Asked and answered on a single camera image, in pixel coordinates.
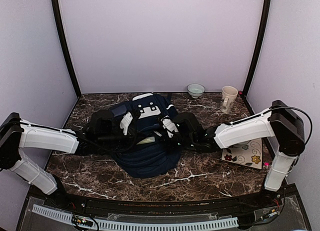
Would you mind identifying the navy blue student backpack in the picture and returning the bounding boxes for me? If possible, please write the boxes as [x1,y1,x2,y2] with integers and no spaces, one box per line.
[110,93,182,179]

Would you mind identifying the yellow highlighter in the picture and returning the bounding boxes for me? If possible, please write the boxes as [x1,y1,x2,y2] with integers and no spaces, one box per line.
[137,136,156,145]

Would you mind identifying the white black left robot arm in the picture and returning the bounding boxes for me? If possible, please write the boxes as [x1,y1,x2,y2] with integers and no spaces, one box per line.
[0,110,138,209]

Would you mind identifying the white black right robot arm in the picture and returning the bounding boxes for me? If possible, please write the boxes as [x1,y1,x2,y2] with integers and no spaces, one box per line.
[159,100,311,208]

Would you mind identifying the celadon bowl at back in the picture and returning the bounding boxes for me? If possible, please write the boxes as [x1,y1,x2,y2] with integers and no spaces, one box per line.
[187,83,206,99]

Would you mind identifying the cream ceramic mug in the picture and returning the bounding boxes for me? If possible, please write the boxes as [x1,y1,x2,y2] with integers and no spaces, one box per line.
[220,86,239,114]

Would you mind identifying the square floral plate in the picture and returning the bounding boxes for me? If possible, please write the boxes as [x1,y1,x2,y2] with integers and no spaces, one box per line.
[220,138,263,170]

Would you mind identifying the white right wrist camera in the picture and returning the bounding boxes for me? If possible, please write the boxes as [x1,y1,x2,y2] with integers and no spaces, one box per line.
[157,114,179,138]

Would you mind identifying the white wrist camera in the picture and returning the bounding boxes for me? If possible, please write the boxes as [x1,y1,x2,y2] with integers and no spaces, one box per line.
[157,114,179,138]
[119,111,136,138]

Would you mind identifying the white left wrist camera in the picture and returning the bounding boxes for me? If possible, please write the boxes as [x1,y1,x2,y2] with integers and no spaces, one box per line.
[119,111,136,138]

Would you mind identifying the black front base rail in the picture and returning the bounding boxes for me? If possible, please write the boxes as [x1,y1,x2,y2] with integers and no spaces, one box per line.
[27,184,301,219]

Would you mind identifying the grey slotted cable duct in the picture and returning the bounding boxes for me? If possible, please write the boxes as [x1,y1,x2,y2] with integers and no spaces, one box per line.
[31,204,239,231]

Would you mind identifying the black left frame post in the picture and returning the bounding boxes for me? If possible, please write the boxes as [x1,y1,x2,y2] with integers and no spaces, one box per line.
[51,0,82,99]

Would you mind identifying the black frame post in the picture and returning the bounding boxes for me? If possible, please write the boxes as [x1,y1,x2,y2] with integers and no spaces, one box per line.
[242,0,271,97]
[51,0,82,99]

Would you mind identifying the black right frame post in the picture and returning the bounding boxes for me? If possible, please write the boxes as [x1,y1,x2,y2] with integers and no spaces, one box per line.
[242,0,271,97]

